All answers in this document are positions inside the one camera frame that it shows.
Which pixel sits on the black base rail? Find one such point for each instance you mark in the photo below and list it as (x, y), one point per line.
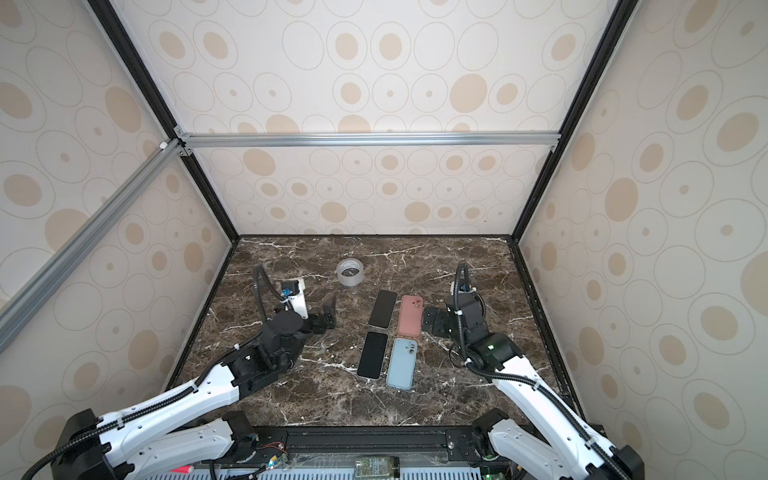
(453, 444)

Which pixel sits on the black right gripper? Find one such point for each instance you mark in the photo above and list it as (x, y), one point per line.
(441, 318)

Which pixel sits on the silver aluminium rail left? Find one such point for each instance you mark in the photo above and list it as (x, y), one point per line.
(19, 311)

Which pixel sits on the black corner frame post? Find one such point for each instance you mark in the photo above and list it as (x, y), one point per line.
(615, 28)
(107, 17)

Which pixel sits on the green circuit board module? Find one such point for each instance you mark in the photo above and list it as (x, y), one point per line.
(377, 468)

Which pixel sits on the black corner frame post left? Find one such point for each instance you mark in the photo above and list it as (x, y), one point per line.
(107, 17)

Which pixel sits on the pink phone case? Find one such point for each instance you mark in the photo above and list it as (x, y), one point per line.
(410, 316)

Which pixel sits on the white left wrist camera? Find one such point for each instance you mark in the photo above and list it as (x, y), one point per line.
(293, 291)

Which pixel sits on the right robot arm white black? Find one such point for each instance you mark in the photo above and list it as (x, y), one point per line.
(564, 446)

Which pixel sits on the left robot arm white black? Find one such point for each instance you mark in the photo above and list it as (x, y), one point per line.
(161, 434)

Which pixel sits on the light blue phone case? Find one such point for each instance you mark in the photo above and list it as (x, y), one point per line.
(402, 364)

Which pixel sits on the black corner frame post right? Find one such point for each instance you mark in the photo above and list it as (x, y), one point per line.
(615, 28)

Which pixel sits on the black phone from blue case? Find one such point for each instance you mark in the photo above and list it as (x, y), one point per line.
(372, 356)

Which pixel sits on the pink marker pen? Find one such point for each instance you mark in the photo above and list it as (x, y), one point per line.
(183, 469)

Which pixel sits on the silver aluminium rail back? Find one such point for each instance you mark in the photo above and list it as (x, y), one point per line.
(378, 139)

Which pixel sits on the clear tape roll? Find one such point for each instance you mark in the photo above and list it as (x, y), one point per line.
(350, 272)

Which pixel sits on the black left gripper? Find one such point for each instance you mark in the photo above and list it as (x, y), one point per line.
(329, 314)

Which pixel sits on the silver aluminium rail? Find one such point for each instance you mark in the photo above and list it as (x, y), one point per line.
(378, 139)
(19, 311)

